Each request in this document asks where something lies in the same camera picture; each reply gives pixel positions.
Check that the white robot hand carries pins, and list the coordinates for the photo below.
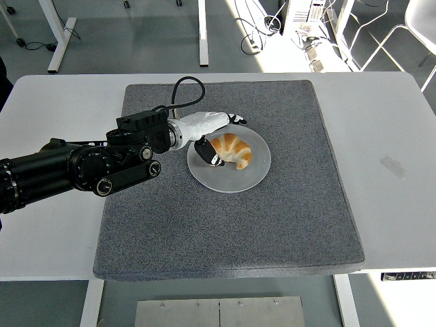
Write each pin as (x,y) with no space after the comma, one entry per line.
(204,124)

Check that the golden croissant bread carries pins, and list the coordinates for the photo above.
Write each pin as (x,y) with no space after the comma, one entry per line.
(235,150)

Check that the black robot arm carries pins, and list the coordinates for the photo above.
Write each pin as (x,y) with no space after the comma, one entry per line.
(85,167)

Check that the pale grey round plate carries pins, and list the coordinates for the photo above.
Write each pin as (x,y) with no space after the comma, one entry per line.
(231,180)

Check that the grey metal plate with screws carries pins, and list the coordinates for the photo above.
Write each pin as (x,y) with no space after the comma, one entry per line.
(218,313)

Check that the white desk leg narrow foot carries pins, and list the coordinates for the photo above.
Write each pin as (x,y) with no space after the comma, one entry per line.
(202,34)

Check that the grey felt mat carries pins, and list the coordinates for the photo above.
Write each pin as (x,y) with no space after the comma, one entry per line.
(221,231)

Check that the white power strip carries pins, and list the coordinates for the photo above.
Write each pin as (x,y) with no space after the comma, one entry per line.
(316,58)

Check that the white computer tower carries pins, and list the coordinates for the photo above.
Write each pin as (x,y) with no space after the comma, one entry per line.
(303,15)

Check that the white desk leg wide foot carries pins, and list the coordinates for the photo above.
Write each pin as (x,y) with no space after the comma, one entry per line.
(59,47)

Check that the white slanted desk leg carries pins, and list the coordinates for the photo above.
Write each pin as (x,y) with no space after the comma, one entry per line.
(344,20)

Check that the clear tape strip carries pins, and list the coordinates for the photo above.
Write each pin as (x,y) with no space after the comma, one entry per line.
(393,167)

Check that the thin leg with black caster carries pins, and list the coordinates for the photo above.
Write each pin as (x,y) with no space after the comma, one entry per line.
(21,41)

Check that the white table leg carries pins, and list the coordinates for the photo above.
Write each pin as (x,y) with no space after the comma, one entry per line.
(91,303)
(346,299)

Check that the white chair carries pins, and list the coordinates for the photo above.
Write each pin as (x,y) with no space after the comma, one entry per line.
(420,20)

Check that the table height control panel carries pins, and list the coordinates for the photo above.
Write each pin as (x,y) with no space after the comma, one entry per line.
(408,276)

